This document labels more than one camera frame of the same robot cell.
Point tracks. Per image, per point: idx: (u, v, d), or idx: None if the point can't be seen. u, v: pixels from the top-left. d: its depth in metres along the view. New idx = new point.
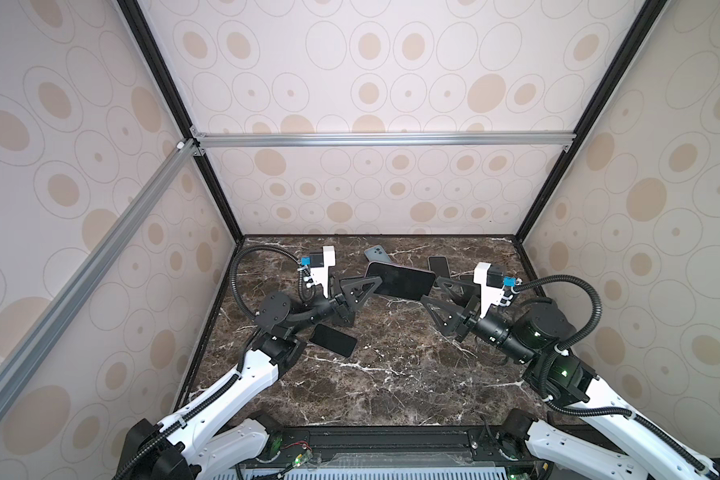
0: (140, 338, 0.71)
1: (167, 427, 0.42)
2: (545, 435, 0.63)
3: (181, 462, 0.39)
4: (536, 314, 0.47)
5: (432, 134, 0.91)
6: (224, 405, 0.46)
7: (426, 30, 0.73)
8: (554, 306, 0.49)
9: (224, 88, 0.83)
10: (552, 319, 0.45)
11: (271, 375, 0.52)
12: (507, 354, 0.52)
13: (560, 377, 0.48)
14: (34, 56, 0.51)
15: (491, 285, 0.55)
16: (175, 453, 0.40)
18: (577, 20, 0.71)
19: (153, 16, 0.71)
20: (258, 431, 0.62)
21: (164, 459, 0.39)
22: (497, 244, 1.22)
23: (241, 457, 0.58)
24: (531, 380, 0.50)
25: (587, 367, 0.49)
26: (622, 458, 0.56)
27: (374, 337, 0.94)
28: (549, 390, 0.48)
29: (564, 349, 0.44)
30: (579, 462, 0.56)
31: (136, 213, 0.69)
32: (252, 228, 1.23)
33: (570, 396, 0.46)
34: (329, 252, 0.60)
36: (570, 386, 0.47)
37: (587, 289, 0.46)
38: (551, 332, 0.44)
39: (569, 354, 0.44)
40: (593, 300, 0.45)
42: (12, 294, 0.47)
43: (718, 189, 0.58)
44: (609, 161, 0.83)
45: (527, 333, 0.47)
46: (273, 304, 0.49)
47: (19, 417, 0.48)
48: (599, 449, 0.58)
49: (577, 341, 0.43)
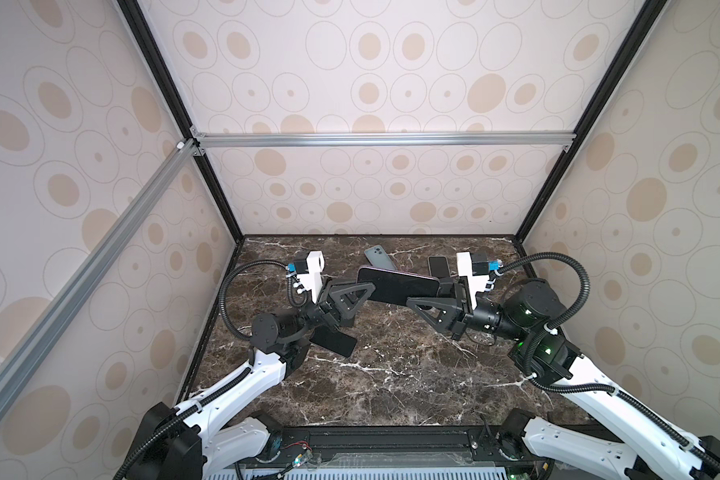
0: (140, 338, 0.71)
1: (185, 410, 0.44)
2: (540, 430, 0.64)
3: (198, 443, 0.40)
4: (526, 293, 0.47)
5: (432, 134, 0.91)
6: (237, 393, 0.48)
7: (426, 30, 0.73)
8: (546, 285, 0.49)
9: (224, 88, 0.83)
10: (542, 297, 0.44)
11: (278, 373, 0.54)
12: (500, 335, 0.50)
13: (544, 355, 0.48)
14: (34, 56, 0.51)
15: (477, 275, 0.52)
16: (193, 433, 0.41)
18: (577, 20, 0.71)
19: (153, 16, 0.71)
20: (258, 430, 0.61)
21: (182, 439, 0.40)
22: (496, 243, 1.22)
23: (237, 456, 0.57)
24: (516, 359, 0.50)
25: (572, 345, 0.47)
26: (612, 445, 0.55)
27: (374, 337, 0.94)
28: (533, 368, 0.48)
29: (552, 327, 0.43)
30: (572, 453, 0.56)
31: (136, 213, 0.69)
32: (251, 228, 1.23)
33: (553, 374, 0.47)
34: (313, 257, 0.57)
36: (554, 364, 0.47)
37: (577, 266, 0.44)
38: (541, 309, 0.43)
39: (556, 333, 0.44)
40: (581, 276, 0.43)
42: (12, 294, 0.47)
43: (719, 189, 0.58)
44: (609, 161, 0.83)
45: (519, 312, 0.46)
46: (263, 329, 0.49)
47: (20, 417, 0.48)
48: (590, 439, 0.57)
49: (565, 318, 0.43)
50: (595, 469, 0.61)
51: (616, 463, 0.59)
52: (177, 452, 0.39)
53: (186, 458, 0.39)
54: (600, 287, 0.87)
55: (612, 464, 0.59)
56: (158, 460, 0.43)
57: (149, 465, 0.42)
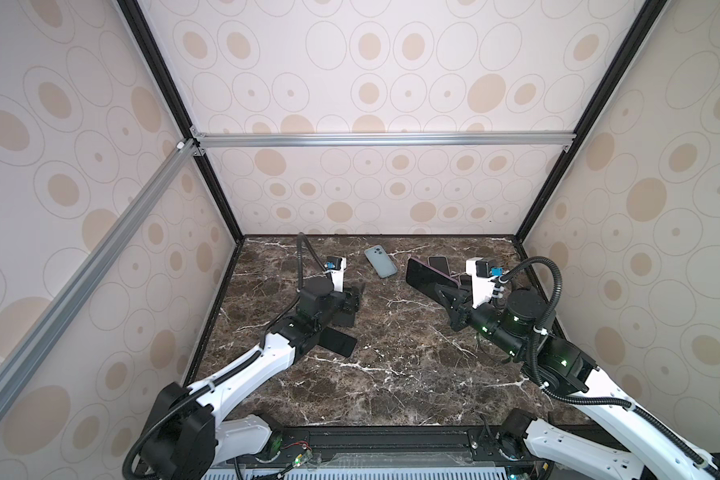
0: (140, 338, 0.71)
1: (198, 389, 0.44)
2: (543, 432, 0.63)
3: (209, 424, 0.40)
4: (510, 301, 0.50)
5: (432, 134, 0.91)
6: (243, 378, 0.48)
7: (426, 29, 0.73)
8: (532, 293, 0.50)
9: (224, 89, 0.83)
10: (529, 303, 0.47)
11: (285, 363, 0.55)
12: (499, 346, 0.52)
13: (559, 366, 0.47)
14: (34, 56, 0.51)
15: (481, 276, 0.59)
16: (204, 412, 0.42)
18: (577, 20, 0.71)
19: (153, 17, 0.71)
20: (260, 425, 0.62)
21: (194, 416, 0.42)
22: (496, 243, 1.22)
23: (242, 448, 0.57)
24: (526, 369, 0.50)
25: (588, 356, 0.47)
26: (618, 454, 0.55)
27: (374, 337, 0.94)
28: (546, 378, 0.47)
29: (541, 329, 0.45)
30: (575, 459, 0.56)
31: (136, 213, 0.69)
32: (252, 228, 1.23)
33: (568, 387, 0.46)
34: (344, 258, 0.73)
36: (570, 376, 0.46)
37: (546, 265, 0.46)
38: (526, 314, 0.46)
39: (568, 344, 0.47)
40: (556, 278, 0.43)
42: (12, 294, 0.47)
43: (719, 189, 0.58)
44: (609, 162, 0.83)
45: (510, 319, 0.49)
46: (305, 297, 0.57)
47: (20, 417, 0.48)
48: (596, 446, 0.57)
49: (545, 319, 0.45)
50: (596, 474, 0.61)
51: (623, 472, 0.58)
52: (188, 435, 0.39)
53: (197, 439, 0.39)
54: (600, 287, 0.87)
55: (618, 472, 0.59)
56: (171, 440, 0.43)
57: (163, 443, 0.43)
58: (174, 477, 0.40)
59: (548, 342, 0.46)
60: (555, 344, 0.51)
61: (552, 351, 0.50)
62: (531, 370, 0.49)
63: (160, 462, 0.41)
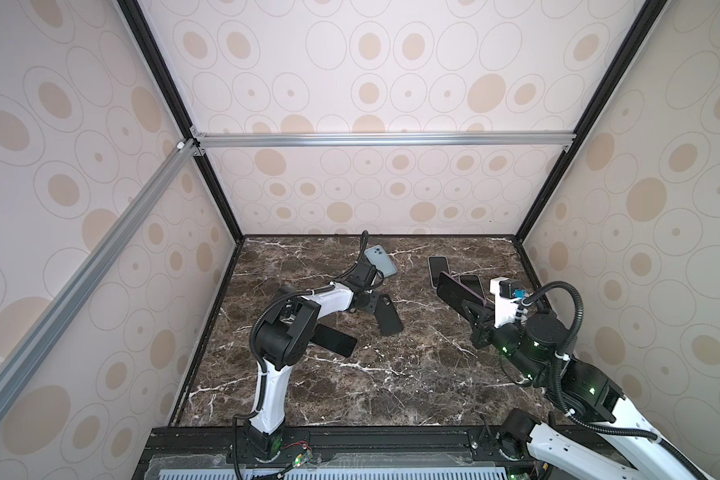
0: (140, 338, 0.71)
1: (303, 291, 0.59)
2: (548, 439, 0.63)
3: (316, 314, 0.55)
4: (530, 324, 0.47)
5: (432, 134, 0.91)
6: (329, 294, 0.63)
7: (426, 30, 0.73)
8: (551, 316, 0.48)
9: (225, 88, 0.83)
10: (548, 327, 0.47)
11: (345, 304, 0.71)
12: (517, 368, 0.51)
13: (586, 393, 0.46)
14: (35, 56, 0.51)
15: (503, 297, 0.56)
16: (313, 302, 0.56)
18: (577, 20, 0.71)
19: (153, 17, 0.71)
20: (281, 411, 0.66)
21: (305, 305, 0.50)
22: (496, 243, 1.22)
23: (269, 406, 0.61)
24: (549, 395, 0.49)
25: (614, 383, 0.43)
26: (625, 470, 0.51)
27: (374, 337, 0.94)
28: (571, 404, 0.46)
29: (562, 355, 0.45)
30: (582, 471, 0.57)
31: (137, 212, 0.69)
32: (251, 228, 1.23)
33: (596, 416, 0.45)
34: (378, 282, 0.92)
36: (598, 405, 0.45)
37: (564, 289, 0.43)
38: (546, 339, 0.45)
39: (594, 370, 0.48)
40: (575, 303, 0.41)
42: (11, 294, 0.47)
43: (719, 189, 0.58)
44: (609, 161, 0.83)
45: (529, 345, 0.49)
46: (360, 267, 0.81)
47: (19, 416, 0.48)
48: (602, 459, 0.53)
49: (569, 344, 0.44)
50: None
51: None
52: (303, 318, 0.54)
53: (309, 322, 0.54)
54: (600, 287, 0.87)
55: None
56: (278, 328, 0.55)
57: (271, 331, 0.55)
58: (282, 356, 0.53)
59: (571, 366, 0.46)
60: (578, 369, 0.49)
61: (576, 376, 0.48)
62: (554, 395, 0.48)
63: (275, 341, 0.54)
